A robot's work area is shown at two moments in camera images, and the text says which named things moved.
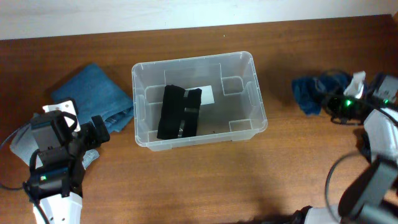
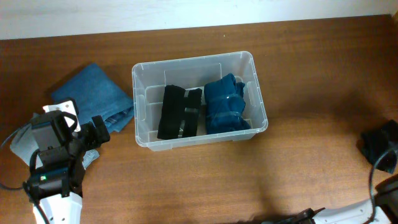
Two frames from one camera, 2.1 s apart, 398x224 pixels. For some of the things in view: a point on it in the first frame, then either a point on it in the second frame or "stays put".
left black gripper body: [94, 131] stays put
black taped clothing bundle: [178, 105] stays put
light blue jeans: [23, 144] stays put
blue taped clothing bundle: [311, 91] -> [225, 103]
